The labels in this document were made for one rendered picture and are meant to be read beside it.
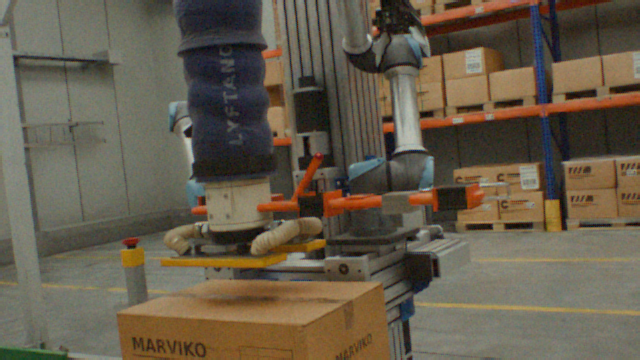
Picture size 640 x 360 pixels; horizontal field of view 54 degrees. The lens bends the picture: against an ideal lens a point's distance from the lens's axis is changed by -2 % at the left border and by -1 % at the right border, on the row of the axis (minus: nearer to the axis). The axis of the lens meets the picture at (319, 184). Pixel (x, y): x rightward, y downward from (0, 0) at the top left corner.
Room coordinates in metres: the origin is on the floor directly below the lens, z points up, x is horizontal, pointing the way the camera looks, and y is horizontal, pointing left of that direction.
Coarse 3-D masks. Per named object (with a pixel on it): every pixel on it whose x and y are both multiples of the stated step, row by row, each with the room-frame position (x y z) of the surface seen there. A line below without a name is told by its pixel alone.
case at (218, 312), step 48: (192, 288) 1.89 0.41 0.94; (240, 288) 1.82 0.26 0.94; (288, 288) 1.75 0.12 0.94; (336, 288) 1.69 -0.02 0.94; (144, 336) 1.62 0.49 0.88; (192, 336) 1.53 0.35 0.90; (240, 336) 1.46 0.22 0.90; (288, 336) 1.39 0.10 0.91; (336, 336) 1.47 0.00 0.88; (384, 336) 1.68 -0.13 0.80
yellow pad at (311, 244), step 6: (306, 240) 1.70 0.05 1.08; (312, 240) 1.72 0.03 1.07; (318, 240) 1.72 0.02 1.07; (324, 240) 1.72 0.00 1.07; (276, 246) 1.70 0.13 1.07; (282, 246) 1.69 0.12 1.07; (288, 246) 1.68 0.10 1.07; (294, 246) 1.67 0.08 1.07; (300, 246) 1.66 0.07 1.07; (306, 246) 1.65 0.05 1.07; (312, 246) 1.67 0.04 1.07; (318, 246) 1.69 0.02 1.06; (276, 252) 1.70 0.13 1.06; (282, 252) 1.69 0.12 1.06; (288, 252) 1.68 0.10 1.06; (294, 252) 1.67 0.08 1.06; (300, 252) 1.66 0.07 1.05; (306, 252) 1.65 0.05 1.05
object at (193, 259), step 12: (192, 252) 1.69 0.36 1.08; (204, 252) 1.64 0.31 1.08; (216, 252) 1.65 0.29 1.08; (228, 252) 1.63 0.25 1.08; (240, 252) 1.56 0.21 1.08; (168, 264) 1.64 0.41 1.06; (180, 264) 1.62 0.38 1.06; (192, 264) 1.60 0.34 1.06; (204, 264) 1.58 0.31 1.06; (216, 264) 1.56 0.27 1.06; (228, 264) 1.54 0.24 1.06; (240, 264) 1.52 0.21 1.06; (252, 264) 1.50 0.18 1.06; (264, 264) 1.48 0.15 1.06
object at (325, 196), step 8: (312, 192) 1.60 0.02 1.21; (320, 192) 1.61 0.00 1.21; (328, 192) 1.52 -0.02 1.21; (336, 192) 1.55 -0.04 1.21; (296, 200) 1.55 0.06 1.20; (304, 200) 1.53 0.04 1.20; (312, 200) 1.52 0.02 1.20; (320, 200) 1.51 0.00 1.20; (328, 200) 1.52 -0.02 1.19; (304, 208) 1.54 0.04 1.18; (312, 208) 1.53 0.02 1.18; (320, 208) 1.52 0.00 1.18; (328, 208) 1.51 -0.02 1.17; (304, 216) 1.53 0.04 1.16; (312, 216) 1.52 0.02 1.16; (320, 216) 1.51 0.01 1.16; (328, 216) 1.51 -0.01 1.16
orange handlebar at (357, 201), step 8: (472, 192) 1.34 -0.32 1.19; (480, 192) 1.34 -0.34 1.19; (272, 200) 1.88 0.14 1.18; (280, 200) 1.91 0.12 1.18; (288, 200) 1.64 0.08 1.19; (336, 200) 1.51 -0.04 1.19; (344, 200) 1.50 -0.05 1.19; (352, 200) 1.48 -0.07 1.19; (360, 200) 1.47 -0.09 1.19; (368, 200) 1.46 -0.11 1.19; (376, 200) 1.45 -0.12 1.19; (408, 200) 1.41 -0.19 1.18; (416, 200) 1.40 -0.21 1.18; (424, 200) 1.39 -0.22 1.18; (480, 200) 1.35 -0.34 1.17; (192, 208) 1.75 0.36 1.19; (200, 208) 1.73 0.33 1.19; (256, 208) 1.63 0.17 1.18; (264, 208) 1.61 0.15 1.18; (272, 208) 1.60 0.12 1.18; (280, 208) 1.59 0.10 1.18; (288, 208) 1.58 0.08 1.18; (296, 208) 1.56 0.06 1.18; (336, 208) 1.51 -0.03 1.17; (352, 208) 1.48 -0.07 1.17; (360, 208) 1.47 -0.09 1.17
